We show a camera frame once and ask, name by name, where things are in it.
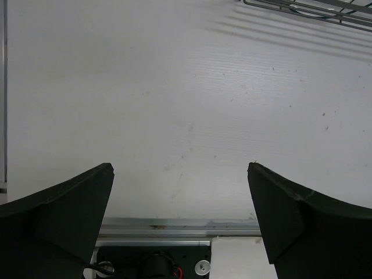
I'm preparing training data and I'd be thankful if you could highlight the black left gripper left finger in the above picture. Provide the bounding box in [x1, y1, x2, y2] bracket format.
[1, 163, 115, 278]

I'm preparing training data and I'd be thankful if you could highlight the grey wire dish rack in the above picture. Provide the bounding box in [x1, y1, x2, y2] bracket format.
[243, 0, 371, 32]

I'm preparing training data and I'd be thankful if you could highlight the aluminium table edge rail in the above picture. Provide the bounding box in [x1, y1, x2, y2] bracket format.
[96, 218, 261, 247]

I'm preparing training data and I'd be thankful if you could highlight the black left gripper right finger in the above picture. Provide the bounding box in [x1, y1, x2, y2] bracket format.
[248, 162, 371, 278]

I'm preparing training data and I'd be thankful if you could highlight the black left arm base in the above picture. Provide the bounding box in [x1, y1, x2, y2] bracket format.
[86, 245, 212, 279]

